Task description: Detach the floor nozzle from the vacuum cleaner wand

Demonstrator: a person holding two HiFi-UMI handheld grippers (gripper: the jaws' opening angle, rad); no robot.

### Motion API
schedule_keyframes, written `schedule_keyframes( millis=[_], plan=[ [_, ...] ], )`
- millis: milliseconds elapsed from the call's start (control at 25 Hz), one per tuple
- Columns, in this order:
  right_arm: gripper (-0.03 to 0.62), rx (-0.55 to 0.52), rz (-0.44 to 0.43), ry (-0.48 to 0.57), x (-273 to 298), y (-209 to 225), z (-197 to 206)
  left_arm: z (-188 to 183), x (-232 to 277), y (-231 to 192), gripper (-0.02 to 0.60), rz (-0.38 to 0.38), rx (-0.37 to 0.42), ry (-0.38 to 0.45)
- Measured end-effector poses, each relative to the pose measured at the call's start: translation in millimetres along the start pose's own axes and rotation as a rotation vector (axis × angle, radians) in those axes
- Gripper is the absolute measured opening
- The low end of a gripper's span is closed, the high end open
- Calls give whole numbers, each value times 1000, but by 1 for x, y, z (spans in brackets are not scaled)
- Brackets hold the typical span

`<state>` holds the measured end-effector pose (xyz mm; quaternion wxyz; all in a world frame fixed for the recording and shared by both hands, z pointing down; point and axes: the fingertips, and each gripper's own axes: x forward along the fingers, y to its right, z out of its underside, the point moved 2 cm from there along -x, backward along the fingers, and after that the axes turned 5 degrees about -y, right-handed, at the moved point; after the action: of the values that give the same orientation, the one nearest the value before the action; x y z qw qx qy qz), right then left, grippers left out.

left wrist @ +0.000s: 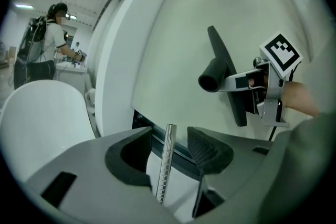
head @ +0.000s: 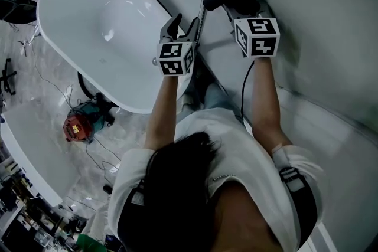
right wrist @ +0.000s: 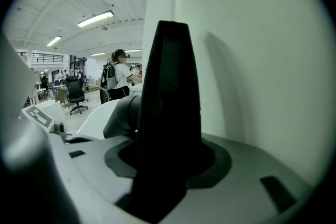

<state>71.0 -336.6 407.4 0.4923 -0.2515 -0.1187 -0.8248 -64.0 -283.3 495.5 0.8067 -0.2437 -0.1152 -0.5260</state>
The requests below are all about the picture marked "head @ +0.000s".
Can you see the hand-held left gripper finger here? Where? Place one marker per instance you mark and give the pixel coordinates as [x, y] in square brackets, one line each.
[192, 34]
[168, 27]

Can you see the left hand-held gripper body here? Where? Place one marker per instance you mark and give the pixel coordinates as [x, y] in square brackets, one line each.
[171, 63]

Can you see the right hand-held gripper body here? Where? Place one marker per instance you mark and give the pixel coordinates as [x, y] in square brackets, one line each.
[260, 44]

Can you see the person's left forearm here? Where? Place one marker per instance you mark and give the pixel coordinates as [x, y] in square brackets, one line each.
[162, 115]

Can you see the person's right forearm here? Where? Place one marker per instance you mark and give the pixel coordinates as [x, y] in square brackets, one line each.
[265, 109]

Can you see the red and teal vacuum cleaner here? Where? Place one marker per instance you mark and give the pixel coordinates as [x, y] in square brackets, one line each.
[79, 127]

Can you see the person's light blue jeans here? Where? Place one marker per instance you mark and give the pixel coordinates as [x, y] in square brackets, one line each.
[215, 100]

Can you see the white bathtub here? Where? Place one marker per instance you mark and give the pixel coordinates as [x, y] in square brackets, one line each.
[103, 23]

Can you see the person's white shirt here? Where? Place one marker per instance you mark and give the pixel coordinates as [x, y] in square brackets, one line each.
[236, 141]

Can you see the black chair base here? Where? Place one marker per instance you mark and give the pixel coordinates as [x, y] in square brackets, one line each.
[7, 76]

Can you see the cluttered shelf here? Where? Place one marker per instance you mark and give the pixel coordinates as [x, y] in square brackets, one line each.
[17, 215]

